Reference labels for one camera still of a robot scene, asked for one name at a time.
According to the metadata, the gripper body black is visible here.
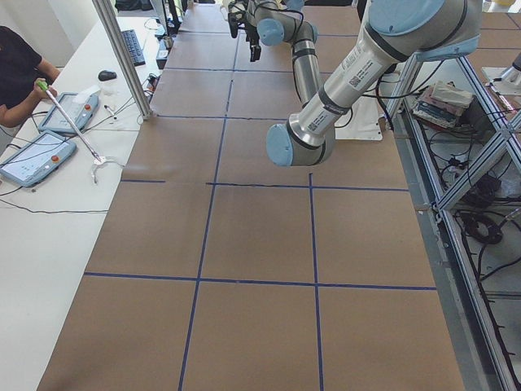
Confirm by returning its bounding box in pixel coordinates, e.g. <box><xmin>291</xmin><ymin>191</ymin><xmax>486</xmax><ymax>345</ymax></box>
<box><xmin>246</xmin><ymin>28</ymin><xmax>260</xmax><ymax>47</ymax></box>

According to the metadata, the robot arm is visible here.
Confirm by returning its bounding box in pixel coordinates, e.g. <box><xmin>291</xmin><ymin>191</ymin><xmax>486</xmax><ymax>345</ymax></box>
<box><xmin>245</xmin><ymin>1</ymin><xmax>322</xmax><ymax>106</ymax></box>
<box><xmin>266</xmin><ymin>0</ymin><xmax>482</xmax><ymax>166</ymax></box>

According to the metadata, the black keyboard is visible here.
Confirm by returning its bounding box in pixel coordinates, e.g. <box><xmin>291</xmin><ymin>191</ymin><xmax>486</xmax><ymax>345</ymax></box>
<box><xmin>120</xmin><ymin>29</ymin><xmax>146</xmax><ymax>66</ymax></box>

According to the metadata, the black computer mouse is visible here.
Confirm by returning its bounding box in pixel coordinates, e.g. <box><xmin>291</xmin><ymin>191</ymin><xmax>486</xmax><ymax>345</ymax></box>
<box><xmin>98</xmin><ymin>70</ymin><xmax>117</xmax><ymax>81</ymax></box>

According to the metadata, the far teach pendant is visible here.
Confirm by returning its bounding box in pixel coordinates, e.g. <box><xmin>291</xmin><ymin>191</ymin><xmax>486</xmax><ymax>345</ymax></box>
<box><xmin>37</xmin><ymin>93</ymin><xmax>99</xmax><ymax>135</ymax></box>

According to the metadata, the teach pendant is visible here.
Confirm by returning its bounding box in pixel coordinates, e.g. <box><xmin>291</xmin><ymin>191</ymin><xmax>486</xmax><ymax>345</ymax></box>
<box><xmin>37</xmin><ymin>93</ymin><xmax>99</xmax><ymax>135</ymax></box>
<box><xmin>1</xmin><ymin>130</ymin><xmax>77</xmax><ymax>187</ymax></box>

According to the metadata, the stack of books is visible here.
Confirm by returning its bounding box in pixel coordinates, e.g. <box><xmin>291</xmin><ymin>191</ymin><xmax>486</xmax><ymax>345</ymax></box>
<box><xmin>412</xmin><ymin>81</ymin><xmax>474</xmax><ymax>129</ymax></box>

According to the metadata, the person in black shirt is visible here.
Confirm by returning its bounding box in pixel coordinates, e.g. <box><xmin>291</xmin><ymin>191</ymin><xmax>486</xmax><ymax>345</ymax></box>
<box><xmin>1</xmin><ymin>26</ymin><xmax>60</xmax><ymax>128</ymax></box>

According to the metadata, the near teach pendant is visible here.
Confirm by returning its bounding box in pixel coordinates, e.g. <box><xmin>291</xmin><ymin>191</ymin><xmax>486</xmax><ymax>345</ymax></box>
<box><xmin>1</xmin><ymin>130</ymin><xmax>77</xmax><ymax>187</ymax></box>

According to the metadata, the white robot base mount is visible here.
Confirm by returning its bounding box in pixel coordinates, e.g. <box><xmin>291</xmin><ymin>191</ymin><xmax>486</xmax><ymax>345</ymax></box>
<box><xmin>335</xmin><ymin>97</ymin><xmax>383</xmax><ymax>141</ymax></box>

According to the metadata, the aluminium frame post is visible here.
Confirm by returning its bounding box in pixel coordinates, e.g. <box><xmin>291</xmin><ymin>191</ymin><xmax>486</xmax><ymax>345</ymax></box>
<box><xmin>92</xmin><ymin>0</ymin><xmax>152</xmax><ymax>121</ymax></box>

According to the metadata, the green handled reacher grabber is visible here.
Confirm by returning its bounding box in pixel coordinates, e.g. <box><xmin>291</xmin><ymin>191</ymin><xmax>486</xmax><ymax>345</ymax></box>
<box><xmin>36</xmin><ymin>80</ymin><xmax>125</xmax><ymax>184</ymax></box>

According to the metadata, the aluminium side frame rack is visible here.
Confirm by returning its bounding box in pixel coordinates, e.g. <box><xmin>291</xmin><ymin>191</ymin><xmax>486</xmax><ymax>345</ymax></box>
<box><xmin>382</xmin><ymin>58</ymin><xmax>520</xmax><ymax>390</ymax></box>

